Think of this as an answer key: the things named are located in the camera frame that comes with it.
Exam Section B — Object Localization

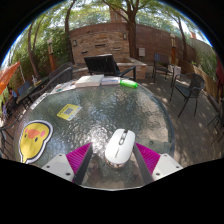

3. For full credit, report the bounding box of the dark round patio table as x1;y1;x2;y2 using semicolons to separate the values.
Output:
15;77;51;105

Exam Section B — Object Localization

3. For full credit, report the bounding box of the wooden lamp post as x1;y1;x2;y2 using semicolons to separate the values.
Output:
169;33;177;66
46;38;58;73

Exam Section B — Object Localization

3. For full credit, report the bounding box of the black metal mesh chair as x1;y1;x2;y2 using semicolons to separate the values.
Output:
169;72;206;118

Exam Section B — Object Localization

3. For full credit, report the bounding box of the yellow square card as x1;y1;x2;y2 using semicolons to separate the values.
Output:
56;103;83;122

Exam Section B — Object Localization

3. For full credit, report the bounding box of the white computer mouse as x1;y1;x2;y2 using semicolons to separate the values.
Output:
104;128;137;169

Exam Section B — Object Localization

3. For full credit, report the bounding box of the green plastic bottle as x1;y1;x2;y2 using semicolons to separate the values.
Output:
119;79;139;90

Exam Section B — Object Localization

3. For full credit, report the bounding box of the yellow bird-shaped mouse pad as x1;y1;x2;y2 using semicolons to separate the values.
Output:
18;119;54;165

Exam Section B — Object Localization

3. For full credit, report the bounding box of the slim tree trunk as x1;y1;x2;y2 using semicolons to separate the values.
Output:
64;0;79;64

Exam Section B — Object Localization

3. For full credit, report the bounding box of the black metal patio chair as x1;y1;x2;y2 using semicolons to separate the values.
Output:
206;99;224;144

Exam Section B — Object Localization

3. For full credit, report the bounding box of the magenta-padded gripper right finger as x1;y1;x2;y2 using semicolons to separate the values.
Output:
132;142;184;185

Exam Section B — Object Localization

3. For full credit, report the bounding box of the dark metal garden chair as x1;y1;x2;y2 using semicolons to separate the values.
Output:
152;53;176;84

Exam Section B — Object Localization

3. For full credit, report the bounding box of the forked tree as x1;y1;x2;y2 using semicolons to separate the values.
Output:
99;0;161;60

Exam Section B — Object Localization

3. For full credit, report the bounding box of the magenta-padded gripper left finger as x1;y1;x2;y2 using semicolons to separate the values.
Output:
41;142;95;186

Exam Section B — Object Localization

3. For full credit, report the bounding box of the blue patio chair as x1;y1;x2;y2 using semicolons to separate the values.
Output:
17;81;31;97

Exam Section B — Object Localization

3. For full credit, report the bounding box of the white number placard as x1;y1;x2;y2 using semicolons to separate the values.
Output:
29;92;51;109

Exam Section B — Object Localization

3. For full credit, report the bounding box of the black slatted lounge chair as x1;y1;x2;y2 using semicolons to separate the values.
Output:
83;53;137;82

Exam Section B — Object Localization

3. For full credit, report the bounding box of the thick white book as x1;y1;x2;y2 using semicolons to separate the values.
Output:
74;74;105;88

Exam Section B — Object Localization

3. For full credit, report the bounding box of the thin white booklet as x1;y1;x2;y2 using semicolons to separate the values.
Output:
100;76;121;86

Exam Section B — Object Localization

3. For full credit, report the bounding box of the orange patio umbrella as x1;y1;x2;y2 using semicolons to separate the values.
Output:
0;61;22;96

